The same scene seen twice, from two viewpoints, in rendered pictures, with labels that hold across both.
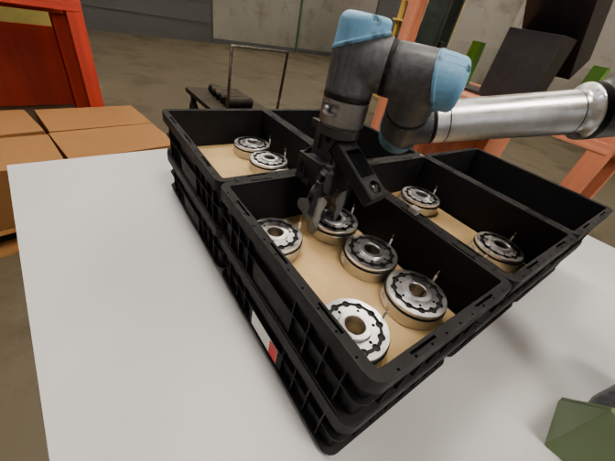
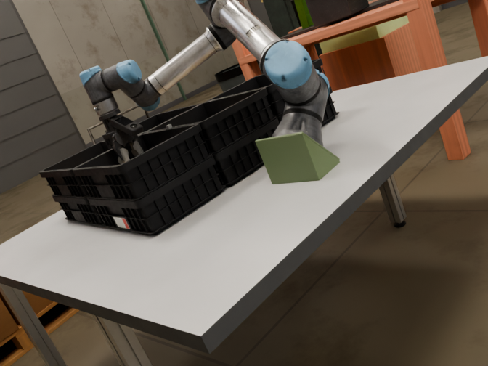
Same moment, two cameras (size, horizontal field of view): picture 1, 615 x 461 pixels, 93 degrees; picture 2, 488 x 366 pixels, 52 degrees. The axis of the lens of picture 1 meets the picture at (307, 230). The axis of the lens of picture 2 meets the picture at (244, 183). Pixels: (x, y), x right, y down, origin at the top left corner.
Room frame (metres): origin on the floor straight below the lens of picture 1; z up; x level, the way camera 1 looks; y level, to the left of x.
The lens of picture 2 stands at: (-1.15, -0.57, 1.14)
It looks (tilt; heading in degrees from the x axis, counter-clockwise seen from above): 16 degrees down; 8
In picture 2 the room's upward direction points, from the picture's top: 23 degrees counter-clockwise
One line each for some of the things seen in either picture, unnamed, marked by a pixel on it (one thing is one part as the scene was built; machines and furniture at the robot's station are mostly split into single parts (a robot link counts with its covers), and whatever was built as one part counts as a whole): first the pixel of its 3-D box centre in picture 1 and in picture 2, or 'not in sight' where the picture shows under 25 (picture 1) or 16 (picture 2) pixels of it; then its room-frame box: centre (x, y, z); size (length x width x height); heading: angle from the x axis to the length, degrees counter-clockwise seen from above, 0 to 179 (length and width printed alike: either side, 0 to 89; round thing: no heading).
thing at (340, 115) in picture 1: (341, 112); (105, 107); (0.50, -0.01, 1.07); 0.08 x 0.08 x 0.05
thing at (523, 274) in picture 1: (452, 203); (204, 114); (0.59, -0.30, 0.92); 0.40 x 0.30 x 0.02; 42
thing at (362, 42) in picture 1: (358, 58); (96, 84); (0.50, -0.02, 1.15); 0.09 x 0.08 x 0.11; 80
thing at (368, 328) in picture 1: (354, 326); not in sight; (0.25, -0.09, 0.86); 0.05 x 0.05 x 0.01
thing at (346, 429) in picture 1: (330, 297); (155, 194); (0.39, -0.07, 0.76); 0.40 x 0.30 x 0.12; 42
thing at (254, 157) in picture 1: (269, 159); not in sight; (0.73, 0.14, 0.86); 0.10 x 0.10 x 0.01
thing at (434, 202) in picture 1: (420, 196); not in sight; (0.71, -0.27, 0.86); 0.10 x 0.10 x 0.01
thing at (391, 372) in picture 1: (352, 235); (133, 150); (0.39, -0.07, 0.92); 0.40 x 0.30 x 0.02; 42
